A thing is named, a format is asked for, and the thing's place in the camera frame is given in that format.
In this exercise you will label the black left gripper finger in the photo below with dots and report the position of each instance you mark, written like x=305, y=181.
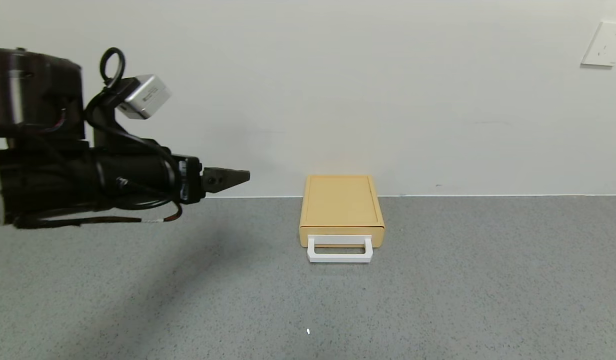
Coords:
x=223, y=180

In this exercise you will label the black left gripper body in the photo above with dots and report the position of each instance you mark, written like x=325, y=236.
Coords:
x=191, y=180

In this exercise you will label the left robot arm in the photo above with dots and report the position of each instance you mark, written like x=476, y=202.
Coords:
x=38, y=185

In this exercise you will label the yellow drawer case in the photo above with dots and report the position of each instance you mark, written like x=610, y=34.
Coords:
x=340, y=200

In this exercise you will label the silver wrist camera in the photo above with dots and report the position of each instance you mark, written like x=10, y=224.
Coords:
x=145, y=97

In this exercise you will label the white wall outlet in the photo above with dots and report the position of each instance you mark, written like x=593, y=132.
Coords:
x=606, y=44

